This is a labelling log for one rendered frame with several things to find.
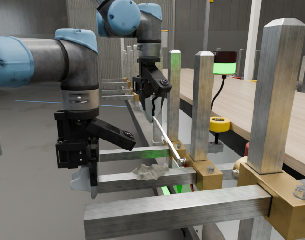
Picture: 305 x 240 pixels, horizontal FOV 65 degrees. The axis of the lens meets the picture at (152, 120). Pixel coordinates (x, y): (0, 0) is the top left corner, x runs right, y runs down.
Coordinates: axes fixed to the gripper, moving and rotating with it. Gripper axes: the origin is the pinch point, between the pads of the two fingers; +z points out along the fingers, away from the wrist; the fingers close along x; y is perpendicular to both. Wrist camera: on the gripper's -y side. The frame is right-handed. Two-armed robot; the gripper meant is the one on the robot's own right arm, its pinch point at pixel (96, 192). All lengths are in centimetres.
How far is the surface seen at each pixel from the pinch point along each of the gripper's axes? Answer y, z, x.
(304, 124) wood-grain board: -68, -9, -15
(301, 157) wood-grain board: -47.3, -8.3, 6.7
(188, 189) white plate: -23.8, 3.9, -3.6
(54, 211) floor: 37, 83, -111
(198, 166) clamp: -24.5, -5.0, 0.7
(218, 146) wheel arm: -42.0, 0.8, -23.2
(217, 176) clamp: -27.1, -4.4, 5.1
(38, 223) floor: 45, 83, -100
